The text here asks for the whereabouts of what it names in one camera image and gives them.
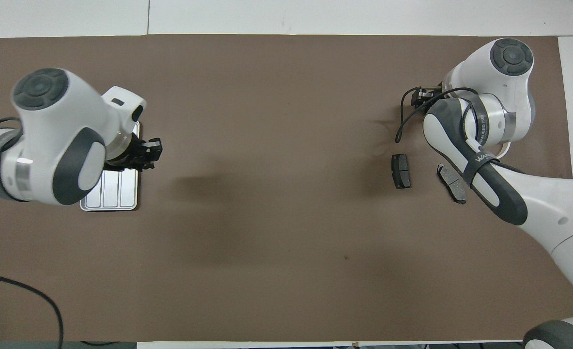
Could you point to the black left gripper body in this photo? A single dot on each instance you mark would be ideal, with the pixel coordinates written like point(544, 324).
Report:
point(126, 152)

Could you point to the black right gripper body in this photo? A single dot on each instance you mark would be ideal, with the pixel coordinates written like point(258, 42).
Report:
point(424, 96)

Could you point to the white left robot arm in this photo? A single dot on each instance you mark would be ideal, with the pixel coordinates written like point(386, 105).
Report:
point(58, 140)

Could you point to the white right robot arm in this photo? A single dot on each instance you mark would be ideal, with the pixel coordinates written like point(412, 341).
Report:
point(548, 198)

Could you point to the silver metal tray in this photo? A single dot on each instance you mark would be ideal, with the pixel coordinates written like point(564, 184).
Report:
point(116, 191)

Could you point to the dark rectangular brake pad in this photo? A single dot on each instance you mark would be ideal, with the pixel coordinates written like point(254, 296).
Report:
point(401, 171)

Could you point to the dark curved brake pad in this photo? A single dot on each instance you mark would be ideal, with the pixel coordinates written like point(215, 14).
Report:
point(452, 184)

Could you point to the brown table mat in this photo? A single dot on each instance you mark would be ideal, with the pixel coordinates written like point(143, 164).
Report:
point(276, 218)

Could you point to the white curved plastic bracket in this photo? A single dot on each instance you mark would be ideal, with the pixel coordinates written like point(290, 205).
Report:
point(505, 149)

